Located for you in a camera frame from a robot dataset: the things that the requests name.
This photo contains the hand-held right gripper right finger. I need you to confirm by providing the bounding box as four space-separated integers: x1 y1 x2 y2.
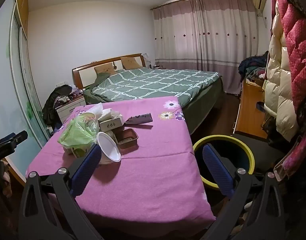
202 144 288 240

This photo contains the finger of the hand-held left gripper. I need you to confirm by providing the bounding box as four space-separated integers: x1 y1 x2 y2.
0 130 29 161

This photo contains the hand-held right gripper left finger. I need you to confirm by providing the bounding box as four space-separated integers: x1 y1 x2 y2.
18 144 106 240

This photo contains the white paper bowl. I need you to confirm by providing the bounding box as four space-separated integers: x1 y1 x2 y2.
96 131 122 165

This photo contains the yellow rimmed trash bin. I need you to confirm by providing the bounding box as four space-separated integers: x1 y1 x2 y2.
193 135 255 190

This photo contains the green plastic bag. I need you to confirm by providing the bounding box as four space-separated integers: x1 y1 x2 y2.
57 112 100 153

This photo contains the white tissue box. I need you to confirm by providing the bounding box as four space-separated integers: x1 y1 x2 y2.
89 102 124 132

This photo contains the brown plastic tray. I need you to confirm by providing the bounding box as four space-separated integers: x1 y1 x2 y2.
114 128 139 148

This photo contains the purple wrapper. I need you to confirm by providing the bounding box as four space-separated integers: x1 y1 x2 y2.
124 112 153 126

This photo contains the sliding door wardrobe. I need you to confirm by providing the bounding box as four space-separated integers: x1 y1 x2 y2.
0 0 51 180

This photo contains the dark clothes pile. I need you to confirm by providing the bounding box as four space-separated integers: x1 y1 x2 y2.
42 84 73 130

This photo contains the white nightstand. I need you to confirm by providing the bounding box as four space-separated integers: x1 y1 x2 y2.
55 95 87 124

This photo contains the pink floral tablecloth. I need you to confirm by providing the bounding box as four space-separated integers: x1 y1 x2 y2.
26 95 217 224

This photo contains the beige handbag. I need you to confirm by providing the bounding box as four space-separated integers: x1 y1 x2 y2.
274 152 303 180

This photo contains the wooden cabinet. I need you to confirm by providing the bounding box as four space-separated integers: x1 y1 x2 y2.
233 80 285 170

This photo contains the pink floral garment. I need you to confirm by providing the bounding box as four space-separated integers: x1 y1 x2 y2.
280 127 306 178

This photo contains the wooden bed headboard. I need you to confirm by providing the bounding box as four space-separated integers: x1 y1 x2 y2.
72 53 146 90

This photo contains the brown pillow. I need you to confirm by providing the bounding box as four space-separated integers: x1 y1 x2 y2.
120 57 141 70
94 64 117 75

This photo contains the cream down jacket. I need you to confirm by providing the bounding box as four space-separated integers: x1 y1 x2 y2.
264 10 299 143

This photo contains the bed with green quilt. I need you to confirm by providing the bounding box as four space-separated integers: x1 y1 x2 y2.
83 67 224 134

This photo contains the mixed clothes pile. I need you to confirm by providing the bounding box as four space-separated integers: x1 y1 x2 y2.
238 51 269 87

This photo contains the pink curtain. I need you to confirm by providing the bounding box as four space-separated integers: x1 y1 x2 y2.
153 0 259 95

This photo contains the red quilted jacket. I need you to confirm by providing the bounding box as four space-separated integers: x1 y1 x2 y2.
273 0 306 115

